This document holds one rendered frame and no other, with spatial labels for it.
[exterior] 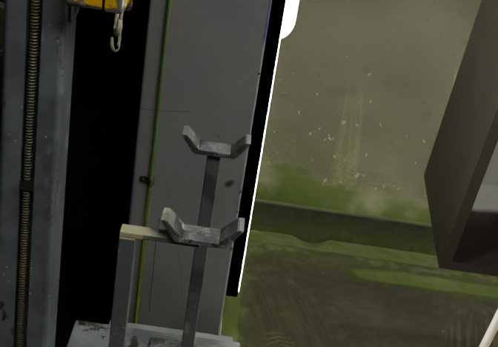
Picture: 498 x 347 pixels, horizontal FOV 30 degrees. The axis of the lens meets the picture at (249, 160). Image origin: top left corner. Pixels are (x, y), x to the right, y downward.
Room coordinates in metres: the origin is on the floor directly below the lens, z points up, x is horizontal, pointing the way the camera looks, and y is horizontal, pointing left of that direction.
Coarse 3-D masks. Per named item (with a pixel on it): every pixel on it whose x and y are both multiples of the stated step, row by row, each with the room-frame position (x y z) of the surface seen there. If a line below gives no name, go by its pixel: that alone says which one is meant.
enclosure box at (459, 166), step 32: (480, 32) 2.06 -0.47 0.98; (480, 64) 1.99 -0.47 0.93; (480, 96) 1.92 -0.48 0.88; (448, 128) 2.10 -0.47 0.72; (480, 128) 1.86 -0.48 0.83; (448, 160) 2.03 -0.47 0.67; (480, 160) 1.82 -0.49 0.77; (448, 192) 1.96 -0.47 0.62; (480, 192) 2.19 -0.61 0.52; (448, 224) 1.90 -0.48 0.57; (480, 224) 2.07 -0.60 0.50; (448, 256) 1.87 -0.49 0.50; (480, 256) 1.95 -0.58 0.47
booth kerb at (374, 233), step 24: (264, 216) 2.63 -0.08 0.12; (288, 216) 2.63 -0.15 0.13; (312, 216) 2.64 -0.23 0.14; (336, 216) 2.64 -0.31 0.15; (360, 216) 2.64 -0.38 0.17; (312, 240) 2.63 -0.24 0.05; (336, 240) 2.64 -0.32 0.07; (360, 240) 2.64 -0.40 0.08; (384, 240) 2.64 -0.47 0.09; (408, 240) 2.65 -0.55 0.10; (432, 240) 2.65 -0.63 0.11
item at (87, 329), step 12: (84, 324) 1.02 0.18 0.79; (96, 324) 1.02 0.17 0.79; (72, 336) 0.99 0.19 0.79; (84, 336) 0.99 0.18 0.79; (96, 336) 1.00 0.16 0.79; (108, 336) 1.00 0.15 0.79; (132, 336) 1.01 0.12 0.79; (144, 336) 1.01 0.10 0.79; (156, 336) 1.02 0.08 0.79; (168, 336) 1.02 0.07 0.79; (180, 336) 1.02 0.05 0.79
